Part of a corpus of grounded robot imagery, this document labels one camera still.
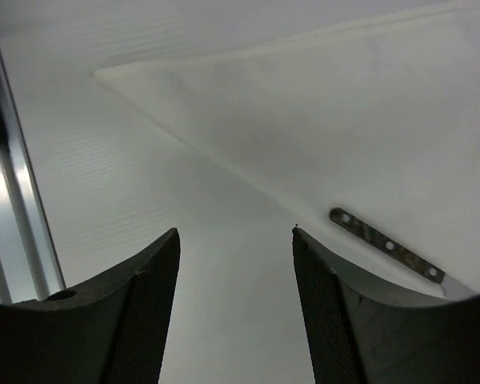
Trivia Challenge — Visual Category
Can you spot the steel knife dark handle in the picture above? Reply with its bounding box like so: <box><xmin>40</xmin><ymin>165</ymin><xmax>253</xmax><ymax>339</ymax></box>
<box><xmin>329</xmin><ymin>207</ymin><xmax>477</xmax><ymax>301</ymax></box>

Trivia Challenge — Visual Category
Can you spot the white cloth napkin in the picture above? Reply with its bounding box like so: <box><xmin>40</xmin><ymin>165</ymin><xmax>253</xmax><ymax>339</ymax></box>
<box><xmin>95</xmin><ymin>1</ymin><xmax>480</xmax><ymax>295</ymax></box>

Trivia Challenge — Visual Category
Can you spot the aluminium front rail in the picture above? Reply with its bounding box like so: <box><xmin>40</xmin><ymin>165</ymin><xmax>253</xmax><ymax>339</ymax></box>
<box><xmin>0</xmin><ymin>49</ymin><xmax>66</xmax><ymax>304</ymax></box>

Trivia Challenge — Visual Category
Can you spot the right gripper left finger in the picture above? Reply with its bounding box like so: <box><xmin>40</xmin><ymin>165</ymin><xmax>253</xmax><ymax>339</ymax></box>
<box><xmin>0</xmin><ymin>228</ymin><xmax>180</xmax><ymax>383</ymax></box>

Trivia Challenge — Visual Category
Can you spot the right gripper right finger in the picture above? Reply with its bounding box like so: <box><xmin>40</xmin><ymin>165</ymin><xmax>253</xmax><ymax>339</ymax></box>
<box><xmin>292</xmin><ymin>228</ymin><xmax>480</xmax><ymax>383</ymax></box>

